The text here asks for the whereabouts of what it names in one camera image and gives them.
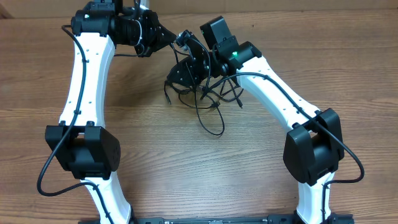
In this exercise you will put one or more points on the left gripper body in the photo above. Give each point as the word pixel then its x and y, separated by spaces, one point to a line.
pixel 148 42

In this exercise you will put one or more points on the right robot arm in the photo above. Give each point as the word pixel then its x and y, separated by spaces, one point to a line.
pixel 313 145

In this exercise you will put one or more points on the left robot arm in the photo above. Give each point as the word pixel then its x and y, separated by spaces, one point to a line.
pixel 80 141

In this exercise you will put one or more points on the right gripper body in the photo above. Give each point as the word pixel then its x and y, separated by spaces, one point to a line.
pixel 203 67

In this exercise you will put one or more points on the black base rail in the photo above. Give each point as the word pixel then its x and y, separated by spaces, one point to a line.
pixel 217 221

